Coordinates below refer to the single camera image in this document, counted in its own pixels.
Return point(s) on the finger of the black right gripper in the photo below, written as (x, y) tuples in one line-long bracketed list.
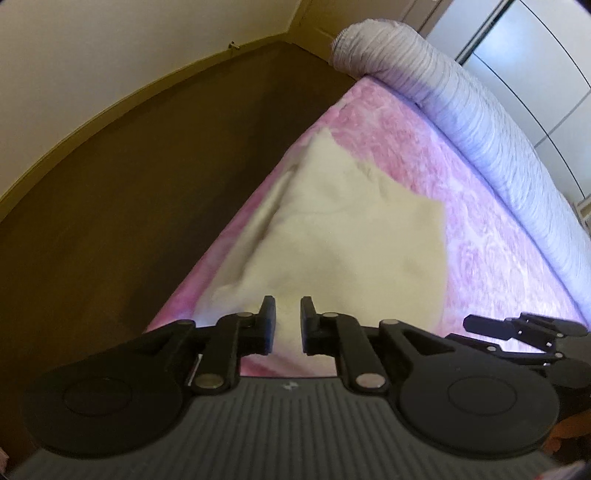
[(476, 344), (488, 327)]

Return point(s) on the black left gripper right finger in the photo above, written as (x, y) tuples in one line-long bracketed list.
[(368, 359)]

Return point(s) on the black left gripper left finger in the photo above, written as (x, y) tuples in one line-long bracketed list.
[(208, 357)]

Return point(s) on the cream knit sweater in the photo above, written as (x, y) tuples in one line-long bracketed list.
[(342, 232)]

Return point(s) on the person right hand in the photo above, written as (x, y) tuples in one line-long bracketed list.
[(569, 440)]

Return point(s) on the pink rose pattern blanket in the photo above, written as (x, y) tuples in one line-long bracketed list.
[(494, 269)]

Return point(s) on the wooden shelf with items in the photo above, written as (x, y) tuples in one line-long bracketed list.
[(583, 212)]

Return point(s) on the grey ribbed quilt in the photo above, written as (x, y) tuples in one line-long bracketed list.
[(480, 128)]

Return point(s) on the white wardrobe doors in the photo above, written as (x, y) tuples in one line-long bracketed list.
[(535, 57)]

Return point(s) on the wooden door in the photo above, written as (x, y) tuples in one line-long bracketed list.
[(318, 22)]

